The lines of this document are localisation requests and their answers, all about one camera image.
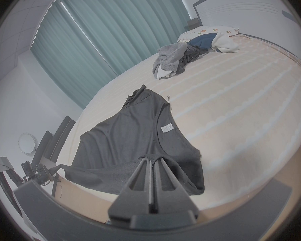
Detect round white-framed mirror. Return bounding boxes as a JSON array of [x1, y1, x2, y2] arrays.
[[18, 133, 38, 155]]

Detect white printed pillow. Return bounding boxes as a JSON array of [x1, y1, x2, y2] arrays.
[[177, 25, 240, 43]]

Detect blue-green curtain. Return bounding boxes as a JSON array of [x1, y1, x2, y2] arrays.
[[30, 3, 118, 110], [60, 0, 191, 76]]

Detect pile of clothes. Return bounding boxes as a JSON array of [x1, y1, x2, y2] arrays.
[[153, 33, 240, 80]]

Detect black T-shirt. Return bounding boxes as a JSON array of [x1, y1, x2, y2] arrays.
[[56, 84, 206, 196]]

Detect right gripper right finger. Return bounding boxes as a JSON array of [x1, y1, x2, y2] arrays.
[[152, 157, 200, 219]]

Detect black chest of drawers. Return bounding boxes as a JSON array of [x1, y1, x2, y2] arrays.
[[44, 116, 76, 166]]

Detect bed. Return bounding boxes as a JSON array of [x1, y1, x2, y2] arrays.
[[51, 0, 301, 223]]

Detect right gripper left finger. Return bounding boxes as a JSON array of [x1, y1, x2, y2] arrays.
[[107, 158, 151, 218]]

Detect black dressing table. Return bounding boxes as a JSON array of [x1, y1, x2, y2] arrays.
[[30, 130, 53, 168]]

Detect grey bedside table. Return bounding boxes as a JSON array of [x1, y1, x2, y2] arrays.
[[187, 18, 200, 31]]

